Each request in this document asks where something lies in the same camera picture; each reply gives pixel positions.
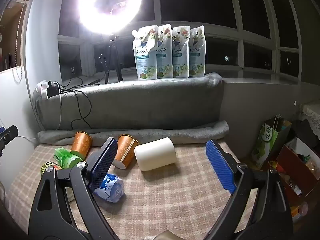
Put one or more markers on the plaid table cloth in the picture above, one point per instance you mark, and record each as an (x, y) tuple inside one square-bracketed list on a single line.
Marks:
[(170, 200)]

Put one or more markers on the floral detergent pouch with spout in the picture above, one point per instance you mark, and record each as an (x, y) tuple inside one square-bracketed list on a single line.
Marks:
[(145, 55)]

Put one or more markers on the white lace cloth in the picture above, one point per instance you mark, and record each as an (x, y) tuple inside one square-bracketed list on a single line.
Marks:
[(312, 120)]

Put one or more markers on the white cup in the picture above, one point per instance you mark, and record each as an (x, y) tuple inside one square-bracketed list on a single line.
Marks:
[(156, 155)]

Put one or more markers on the green paper bag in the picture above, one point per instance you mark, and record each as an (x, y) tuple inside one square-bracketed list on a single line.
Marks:
[(267, 142)]

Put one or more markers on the white power strip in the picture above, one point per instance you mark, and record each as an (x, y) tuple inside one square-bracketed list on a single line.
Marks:
[(42, 90)]

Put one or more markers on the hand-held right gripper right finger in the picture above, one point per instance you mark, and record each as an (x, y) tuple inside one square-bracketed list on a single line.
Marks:
[(220, 166)]

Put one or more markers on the yellow can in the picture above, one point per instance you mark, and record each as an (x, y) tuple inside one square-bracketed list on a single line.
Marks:
[(48, 167)]

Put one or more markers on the grey blanket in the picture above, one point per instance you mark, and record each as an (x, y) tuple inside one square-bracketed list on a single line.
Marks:
[(150, 102)]

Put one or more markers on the black tripod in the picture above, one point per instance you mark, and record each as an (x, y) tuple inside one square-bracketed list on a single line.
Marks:
[(112, 55)]

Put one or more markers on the orange patterned paper cup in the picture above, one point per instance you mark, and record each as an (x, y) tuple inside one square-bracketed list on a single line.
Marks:
[(125, 150), (81, 143)]

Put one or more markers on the black charger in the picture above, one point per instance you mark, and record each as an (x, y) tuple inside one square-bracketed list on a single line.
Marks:
[(53, 90)]

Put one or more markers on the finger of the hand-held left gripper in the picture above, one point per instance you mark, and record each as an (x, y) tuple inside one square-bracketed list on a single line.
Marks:
[(9, 132)]

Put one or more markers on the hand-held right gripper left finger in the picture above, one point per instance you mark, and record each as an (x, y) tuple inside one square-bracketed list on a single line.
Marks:
[(105, 165)]

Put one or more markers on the red cardboard box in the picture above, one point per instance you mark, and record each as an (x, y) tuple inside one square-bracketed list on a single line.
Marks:
[(297, 177)]

